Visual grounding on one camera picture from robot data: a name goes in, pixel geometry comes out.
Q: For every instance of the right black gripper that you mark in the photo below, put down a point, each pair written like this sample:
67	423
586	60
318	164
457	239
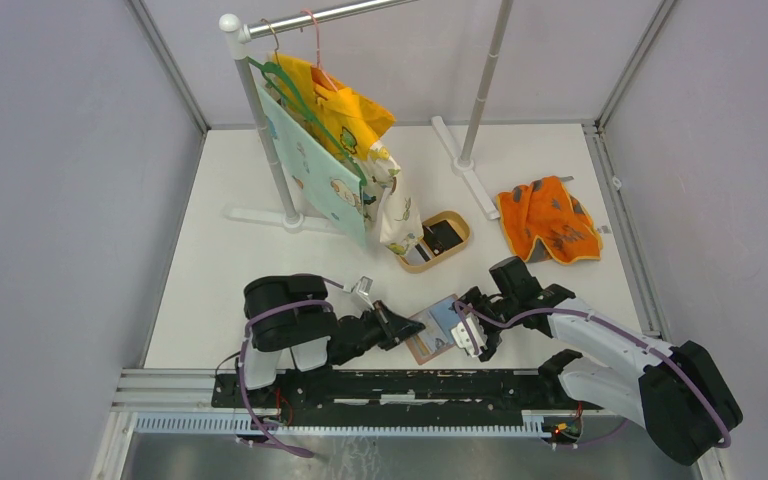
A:
477	301

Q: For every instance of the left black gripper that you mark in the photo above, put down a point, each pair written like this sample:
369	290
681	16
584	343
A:
396	326

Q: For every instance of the white printed credit card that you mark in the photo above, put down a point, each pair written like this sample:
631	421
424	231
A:
440	328

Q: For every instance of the black credit card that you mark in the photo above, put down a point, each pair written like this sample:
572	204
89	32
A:
441	237

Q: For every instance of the yellow oval tray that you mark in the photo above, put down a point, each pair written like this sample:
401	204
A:
460	225

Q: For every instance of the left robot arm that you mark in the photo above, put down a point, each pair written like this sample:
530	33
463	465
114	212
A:
293	313

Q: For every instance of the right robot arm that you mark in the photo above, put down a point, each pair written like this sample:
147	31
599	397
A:
676	393

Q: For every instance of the cream printed garment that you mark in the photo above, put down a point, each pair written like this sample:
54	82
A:
389	201

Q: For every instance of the orange patterned cloth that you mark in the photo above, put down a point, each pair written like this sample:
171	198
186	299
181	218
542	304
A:
542	221

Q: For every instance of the light green printed garment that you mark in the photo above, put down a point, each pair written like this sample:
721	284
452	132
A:
330	187

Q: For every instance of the yellow garment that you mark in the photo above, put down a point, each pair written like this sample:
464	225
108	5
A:
354	123

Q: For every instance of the pink clothes hanger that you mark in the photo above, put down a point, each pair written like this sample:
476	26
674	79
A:
319	66

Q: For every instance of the green clothes hanger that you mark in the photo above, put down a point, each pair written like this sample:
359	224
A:
279	80

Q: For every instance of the white metal clothes rack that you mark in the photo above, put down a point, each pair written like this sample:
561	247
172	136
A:
238	35

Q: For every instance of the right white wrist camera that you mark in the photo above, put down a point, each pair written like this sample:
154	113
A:
468	333

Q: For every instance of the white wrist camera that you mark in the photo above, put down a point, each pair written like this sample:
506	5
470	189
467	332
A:
468	333
361	292

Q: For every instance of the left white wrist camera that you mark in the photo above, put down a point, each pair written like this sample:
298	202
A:
361	292

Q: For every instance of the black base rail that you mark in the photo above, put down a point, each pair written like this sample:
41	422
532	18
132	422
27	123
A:
327	397

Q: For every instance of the white perforated cable tray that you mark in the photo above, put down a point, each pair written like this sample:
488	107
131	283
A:
240	423

